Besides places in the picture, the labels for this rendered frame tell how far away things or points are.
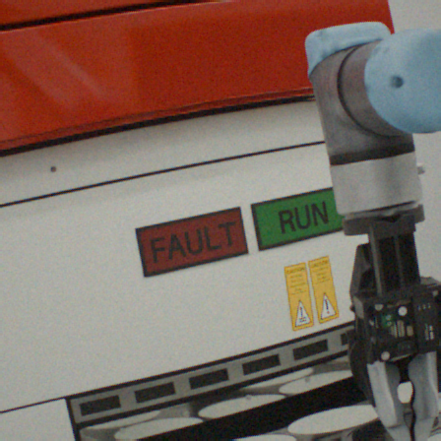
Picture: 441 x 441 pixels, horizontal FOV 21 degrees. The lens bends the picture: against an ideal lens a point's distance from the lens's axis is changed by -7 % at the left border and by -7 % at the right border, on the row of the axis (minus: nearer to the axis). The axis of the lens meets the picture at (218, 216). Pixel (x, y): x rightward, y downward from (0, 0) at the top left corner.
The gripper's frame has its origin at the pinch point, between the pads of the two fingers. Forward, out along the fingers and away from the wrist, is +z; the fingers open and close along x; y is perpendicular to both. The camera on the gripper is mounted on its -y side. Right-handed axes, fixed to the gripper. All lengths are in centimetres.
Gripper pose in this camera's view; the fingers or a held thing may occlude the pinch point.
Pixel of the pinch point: (410, 435)
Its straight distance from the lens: 106.5
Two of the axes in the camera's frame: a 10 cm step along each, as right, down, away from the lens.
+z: 1.8, 9.8, 0.5
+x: 9.8, -1.8, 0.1
